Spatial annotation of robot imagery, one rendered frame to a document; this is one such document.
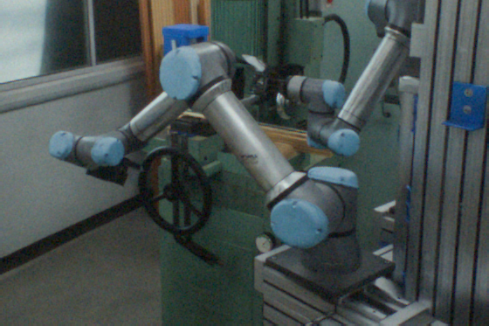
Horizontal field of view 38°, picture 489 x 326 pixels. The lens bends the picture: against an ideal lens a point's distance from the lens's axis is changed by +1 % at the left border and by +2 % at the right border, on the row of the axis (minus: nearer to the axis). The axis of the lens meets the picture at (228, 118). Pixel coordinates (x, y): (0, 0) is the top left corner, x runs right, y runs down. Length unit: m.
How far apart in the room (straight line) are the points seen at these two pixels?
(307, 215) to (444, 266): 0.37
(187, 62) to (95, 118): 2.24
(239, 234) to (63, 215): 1.60
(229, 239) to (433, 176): 0.90
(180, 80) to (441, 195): 0.64
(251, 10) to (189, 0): 1.82
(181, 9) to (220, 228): 1.92
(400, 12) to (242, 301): 1.10
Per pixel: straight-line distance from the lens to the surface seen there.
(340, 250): 1.66
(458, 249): 1.68
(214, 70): 1.56
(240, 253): 2.32
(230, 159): 2.22
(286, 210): 1.49
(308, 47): 2.38
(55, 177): 3.62
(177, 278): 2.54
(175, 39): 3.19
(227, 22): 2.24
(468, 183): 1.60
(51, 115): 3.53
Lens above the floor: 1.59
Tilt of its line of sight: 15 degrees down
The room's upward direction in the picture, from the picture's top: straight up
